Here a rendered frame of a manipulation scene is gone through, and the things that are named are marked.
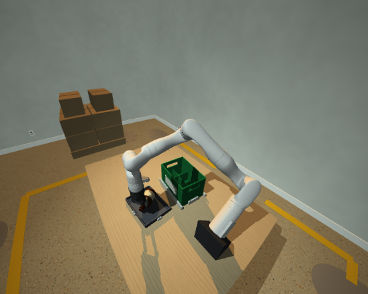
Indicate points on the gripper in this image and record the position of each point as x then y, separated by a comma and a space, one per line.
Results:
137, 192

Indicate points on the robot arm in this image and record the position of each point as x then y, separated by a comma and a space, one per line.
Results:
192, 130

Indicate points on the green plastic crate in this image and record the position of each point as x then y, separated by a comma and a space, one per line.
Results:
183, 179

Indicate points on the dark brown bottle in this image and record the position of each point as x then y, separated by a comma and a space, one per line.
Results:
150, 194

